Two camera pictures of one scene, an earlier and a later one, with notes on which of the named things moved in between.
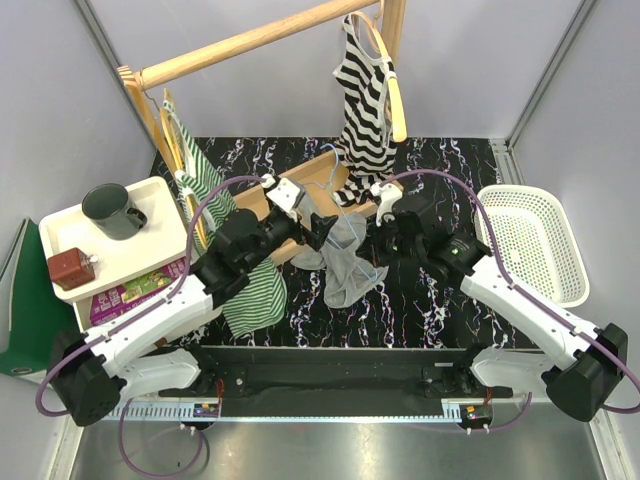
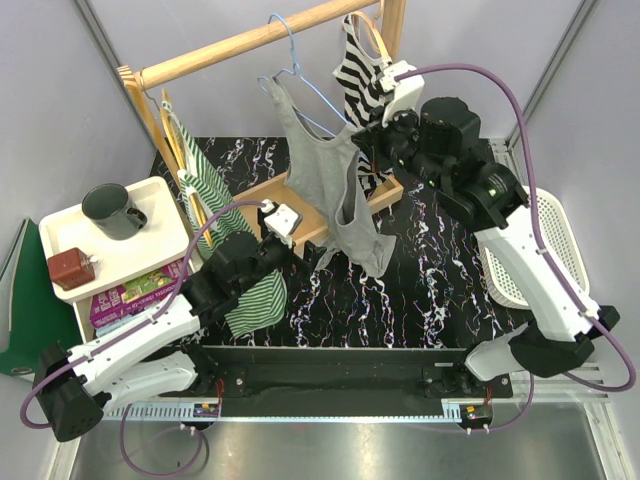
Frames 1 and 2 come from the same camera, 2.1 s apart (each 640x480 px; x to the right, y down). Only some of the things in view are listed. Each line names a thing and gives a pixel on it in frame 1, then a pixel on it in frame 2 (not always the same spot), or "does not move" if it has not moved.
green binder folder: x=39 y=312 does not move
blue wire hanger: x=331 y=185 → x=298 y=73
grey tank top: x=347 y=276 → x=330 y=192
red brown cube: x=71 y=268 does not move
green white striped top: x=260 y=301 does not move
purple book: x=129 y=294 does not move
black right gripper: x=372 y=243 → x=374 y=136
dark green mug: x=106 y=206 does not move
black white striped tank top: x=364 y=138 does not move
